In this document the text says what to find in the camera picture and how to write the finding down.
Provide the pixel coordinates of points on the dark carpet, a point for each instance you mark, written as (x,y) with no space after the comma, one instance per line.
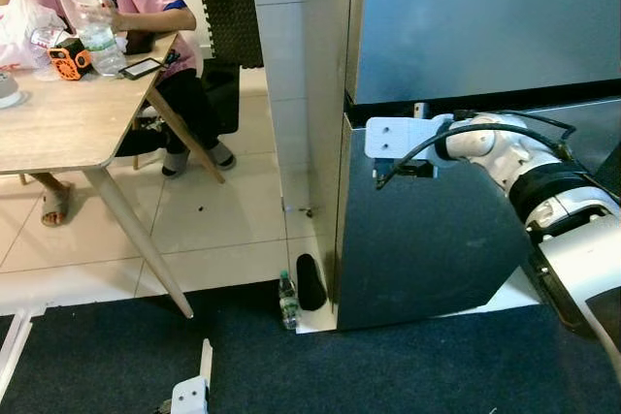
(388,366)

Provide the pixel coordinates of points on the black foam mat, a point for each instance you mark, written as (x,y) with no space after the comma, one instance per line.
(233,16)

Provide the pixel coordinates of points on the black fridge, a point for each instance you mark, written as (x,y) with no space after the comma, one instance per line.
(466,26)

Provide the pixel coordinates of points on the clear plastic water bottle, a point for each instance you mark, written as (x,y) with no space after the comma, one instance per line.
(97,41)

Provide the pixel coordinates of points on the light wooden table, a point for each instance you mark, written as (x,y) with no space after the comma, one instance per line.
(58,128)

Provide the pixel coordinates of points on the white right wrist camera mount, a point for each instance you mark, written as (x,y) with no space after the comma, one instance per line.
(398,138)

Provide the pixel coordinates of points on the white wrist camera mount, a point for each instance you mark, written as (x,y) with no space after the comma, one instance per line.
(398,138)
(189,396)

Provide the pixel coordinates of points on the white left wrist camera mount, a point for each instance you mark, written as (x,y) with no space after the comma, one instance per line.
(189,396)

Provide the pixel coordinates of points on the white plastic bag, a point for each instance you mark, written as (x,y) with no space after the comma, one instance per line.
(19,31)

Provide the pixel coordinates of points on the black smartphone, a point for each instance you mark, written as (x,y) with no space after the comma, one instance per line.
(143,68)

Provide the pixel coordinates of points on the black shoe shaped object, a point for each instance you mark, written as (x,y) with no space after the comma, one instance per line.
(310,283)

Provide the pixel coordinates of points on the small green capped bottle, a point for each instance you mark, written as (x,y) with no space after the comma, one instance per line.
(289,305)

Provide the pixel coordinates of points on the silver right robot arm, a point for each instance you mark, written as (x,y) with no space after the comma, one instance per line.
(582,249)

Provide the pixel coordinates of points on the black storage bin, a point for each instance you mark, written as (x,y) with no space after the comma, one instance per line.
(221,99)

